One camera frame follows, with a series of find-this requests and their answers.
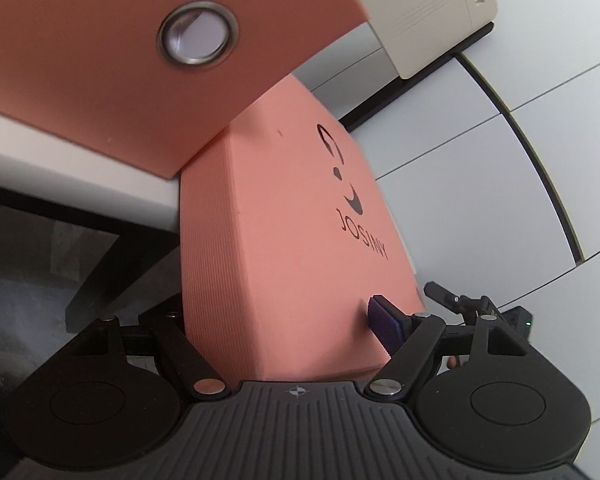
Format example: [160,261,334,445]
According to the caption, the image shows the salmon pink box lid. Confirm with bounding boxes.
[180,76,422,385]

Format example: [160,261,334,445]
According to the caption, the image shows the salmon pink open box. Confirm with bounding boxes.
[0,0,366,178]

